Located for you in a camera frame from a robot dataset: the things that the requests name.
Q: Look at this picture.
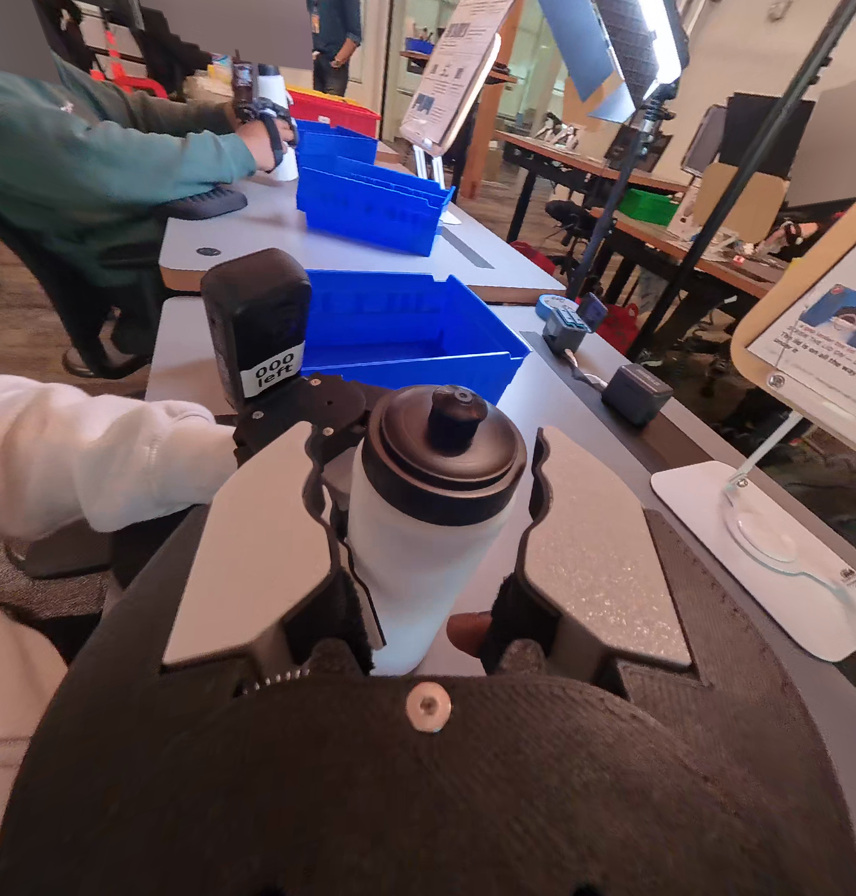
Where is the green plastic bin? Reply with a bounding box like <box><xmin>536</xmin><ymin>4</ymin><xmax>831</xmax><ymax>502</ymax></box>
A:
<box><xmin>618</xmin><ymin>189</ymin><xmax>682</xmax><ymax>227</ymax></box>

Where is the grey power adapter box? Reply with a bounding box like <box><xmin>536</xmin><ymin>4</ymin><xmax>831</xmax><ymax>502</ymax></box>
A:
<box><xmin>601</xmin><ymin>364</ymin><xmax>675</xmax><ymax>428</ymax></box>

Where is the small grey charger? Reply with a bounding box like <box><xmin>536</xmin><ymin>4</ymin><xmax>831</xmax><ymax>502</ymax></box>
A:
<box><xmin>543</xmin><ymin>304</ymin><xmax>590</xmax><ymax>356</ymax></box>

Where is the wooden instruction board stand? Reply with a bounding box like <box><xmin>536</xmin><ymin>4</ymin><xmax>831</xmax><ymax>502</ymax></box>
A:
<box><xmin>650</xmin><ymin>195</ymin><xmax>856</xmax><ymax>664</ymax></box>
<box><xmin>398</xmin><ymin>0</ymin><xmax>521</xmax><ymax>184</ymax></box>

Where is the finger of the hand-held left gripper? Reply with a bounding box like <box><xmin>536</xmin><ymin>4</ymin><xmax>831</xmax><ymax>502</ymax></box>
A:
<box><xmin>340</xmin><ymin>535</ymin><xmax>388</xmax><ymax>651</ymax></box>
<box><xmin>321</xmin><ymin>448</ymin><xmax>362</xmax><ymax>522</ymax></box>

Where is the red crate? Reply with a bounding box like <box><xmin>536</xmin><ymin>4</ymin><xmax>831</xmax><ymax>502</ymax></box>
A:
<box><xmin>598</xmin><ymin>302</ymin><xmax>643</xmax><ymax>356</ymax></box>

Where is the black monitor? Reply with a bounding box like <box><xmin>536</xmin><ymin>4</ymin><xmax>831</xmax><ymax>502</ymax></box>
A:
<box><xmin>720</xmin><ymin>92</ymin><xmax>818</xmax><ymax>181</ymax></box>

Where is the wooden post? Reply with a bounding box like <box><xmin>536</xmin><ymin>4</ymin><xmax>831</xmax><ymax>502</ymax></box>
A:
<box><xmin>461</xmin><ymin>0</ymin><xmax>528</xmax><ymax>202</ymax></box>

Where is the long wooden table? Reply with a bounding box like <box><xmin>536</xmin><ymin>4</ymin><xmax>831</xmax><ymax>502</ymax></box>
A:
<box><xmin>496</xmin><ymin>129</ymin><xmax>689</xmax><ymax>242</ymax></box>

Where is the person's left forearm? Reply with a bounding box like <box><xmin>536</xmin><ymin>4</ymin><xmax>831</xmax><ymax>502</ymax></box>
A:
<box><xmin>0</xmin><ymin>364</ymin><xmax>238</xmax><ymax>541</ymax></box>

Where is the white cable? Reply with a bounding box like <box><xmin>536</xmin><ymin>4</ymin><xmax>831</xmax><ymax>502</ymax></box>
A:
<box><xmin>563</xmin><ymin>349</ymin><xmax>612</xmax><ymax>394</ymax></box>

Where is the white plastic bottle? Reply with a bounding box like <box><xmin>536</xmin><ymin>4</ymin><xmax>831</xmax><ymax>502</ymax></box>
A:
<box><xmin>347</xmin><ymin>448</ymin><xmax>516</xmax><ymax>676</ymax></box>

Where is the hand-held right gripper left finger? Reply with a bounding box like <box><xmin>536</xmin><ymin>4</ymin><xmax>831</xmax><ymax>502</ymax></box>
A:
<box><xmin>162</xmin><ymin>420</ymin><xmax>338</xmax><ymax>669</ymax></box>

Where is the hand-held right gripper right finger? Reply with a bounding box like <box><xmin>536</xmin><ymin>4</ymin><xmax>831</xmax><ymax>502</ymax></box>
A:
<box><xmin>517</xmin><ymin>427</ymin><xmax>692</xmax><ymax>679</ymax></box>

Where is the grey tablet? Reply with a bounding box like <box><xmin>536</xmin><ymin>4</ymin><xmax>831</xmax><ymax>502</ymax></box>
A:
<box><xmin>682</xmin><ymin>105</ymin><xmax>730</xmax><ymax>178</ymax></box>

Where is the blue plastic bin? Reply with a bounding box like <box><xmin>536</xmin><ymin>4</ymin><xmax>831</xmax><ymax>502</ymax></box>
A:
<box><xmin>291</xmin><ymin>119</ymin><xmax>380</xmax><ymax>170</ymax></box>
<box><xmin>300</xmin><ymin>269</ymin><xmax>534</xmax><ymax>408</ymax></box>
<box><xmin>296</xmin><ymin>157</ymin><xmax>457</xmax><ymax>259</ymax></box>

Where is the red plastic bin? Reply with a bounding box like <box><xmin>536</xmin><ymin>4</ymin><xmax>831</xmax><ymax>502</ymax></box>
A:
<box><xmin>286</xmin><ymin>85</ymin><xmax>383</xmax><ymax>139</ymax></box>

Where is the person's right hand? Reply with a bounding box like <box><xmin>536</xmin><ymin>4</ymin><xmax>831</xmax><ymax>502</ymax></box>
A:
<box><xmin>447</xmin><ymin>611</ymin><xmax>495</xmax><ymax>659</ymax></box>

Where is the cardboard sheet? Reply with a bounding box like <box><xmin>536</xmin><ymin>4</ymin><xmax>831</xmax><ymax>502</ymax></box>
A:
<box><xmin>692</xmin><ymin>162</ymin><xmax>793</xmax><ymax>244</ymax></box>

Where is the black bottle lid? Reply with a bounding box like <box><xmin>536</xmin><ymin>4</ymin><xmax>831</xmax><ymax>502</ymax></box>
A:
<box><xmin>361</xmin><ymin>385</ymin><xmax>528</xmax><ymax>527</ymax></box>

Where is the black textured pad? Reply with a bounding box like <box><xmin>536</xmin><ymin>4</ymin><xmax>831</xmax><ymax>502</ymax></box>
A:
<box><xmin>155</xmin><ymin>185</ymin><xmax>250</xmax><ymax>223</ymax></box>

